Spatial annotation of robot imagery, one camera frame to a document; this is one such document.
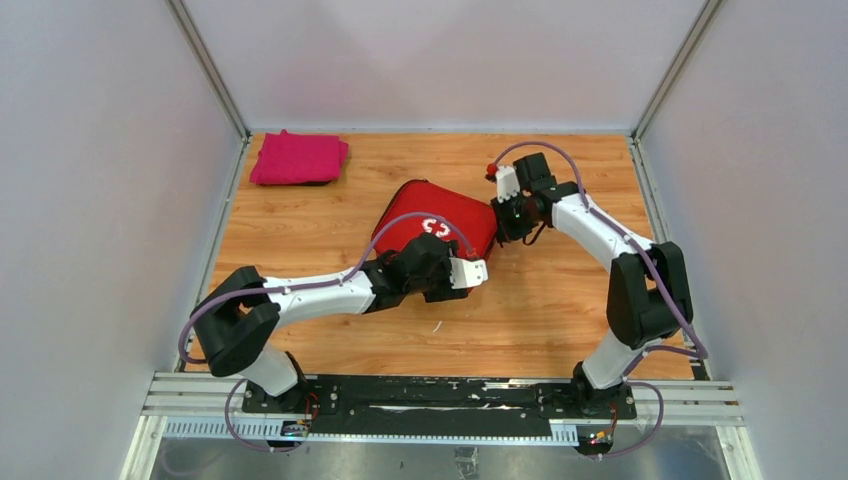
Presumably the black red medicine case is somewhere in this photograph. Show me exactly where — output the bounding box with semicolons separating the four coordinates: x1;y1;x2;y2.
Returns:
372;179;496;260

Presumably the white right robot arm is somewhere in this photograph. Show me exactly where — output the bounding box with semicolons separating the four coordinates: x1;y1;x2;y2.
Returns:
486;153;693;418

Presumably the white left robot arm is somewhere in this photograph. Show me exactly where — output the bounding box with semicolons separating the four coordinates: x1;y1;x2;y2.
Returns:
190;233;488;413

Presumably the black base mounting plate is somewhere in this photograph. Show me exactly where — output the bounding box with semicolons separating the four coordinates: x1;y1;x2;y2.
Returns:
241;375;636;438

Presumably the pink folded cloth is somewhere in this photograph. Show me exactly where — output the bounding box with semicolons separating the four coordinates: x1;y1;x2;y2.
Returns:
249;130;349;186

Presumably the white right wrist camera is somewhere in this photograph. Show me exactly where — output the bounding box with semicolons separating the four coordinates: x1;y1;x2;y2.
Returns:
495;166;521;204

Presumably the aluminium frame rail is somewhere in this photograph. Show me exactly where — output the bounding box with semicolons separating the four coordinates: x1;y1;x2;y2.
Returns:
164;0;251;142

